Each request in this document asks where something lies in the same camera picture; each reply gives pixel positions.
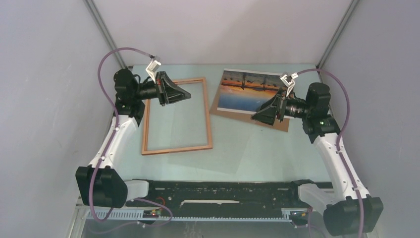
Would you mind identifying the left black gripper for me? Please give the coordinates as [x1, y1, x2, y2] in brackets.
[133, 72, 190, 107]

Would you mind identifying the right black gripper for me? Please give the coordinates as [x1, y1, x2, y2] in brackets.
[251, 88, 312, 126]

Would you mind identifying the brown cardboard backing board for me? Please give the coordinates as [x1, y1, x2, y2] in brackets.
[210, 105, 290, 132]

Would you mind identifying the sunset photo print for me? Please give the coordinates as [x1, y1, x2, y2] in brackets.
[215, 69, 284, 115]

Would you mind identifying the wooden picture frame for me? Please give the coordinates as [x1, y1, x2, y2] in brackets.
[141, 77, 213, 156]

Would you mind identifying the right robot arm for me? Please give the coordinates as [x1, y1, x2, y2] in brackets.
[251, 83, 383, 236]

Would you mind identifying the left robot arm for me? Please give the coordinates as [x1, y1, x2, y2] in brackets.
[75, 68, 192, 222]

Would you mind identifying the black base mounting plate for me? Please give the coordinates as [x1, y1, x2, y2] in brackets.
[145, 180, 309, 219]

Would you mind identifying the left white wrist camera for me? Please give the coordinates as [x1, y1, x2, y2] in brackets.
[146, 55, 161, 83]

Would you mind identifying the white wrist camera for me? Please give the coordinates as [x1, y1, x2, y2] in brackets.
[279, 72, 299, 97]
[146, 55, 161, 83]

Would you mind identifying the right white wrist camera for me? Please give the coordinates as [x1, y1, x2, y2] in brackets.
[279, 72, 299, 97]

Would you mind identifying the left corner aluminium post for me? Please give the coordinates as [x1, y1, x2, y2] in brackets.
[83, 0, 117, 51]

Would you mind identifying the corner aluminium post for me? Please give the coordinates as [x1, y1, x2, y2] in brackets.
[316, 0, 361, 68]
[83, 0, 117, 51]

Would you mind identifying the right corner aluminium post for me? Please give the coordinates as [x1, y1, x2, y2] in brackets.
[316, 0, 361, 68]

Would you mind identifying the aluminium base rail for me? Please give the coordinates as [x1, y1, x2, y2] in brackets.
[74, 185, 375, 224]

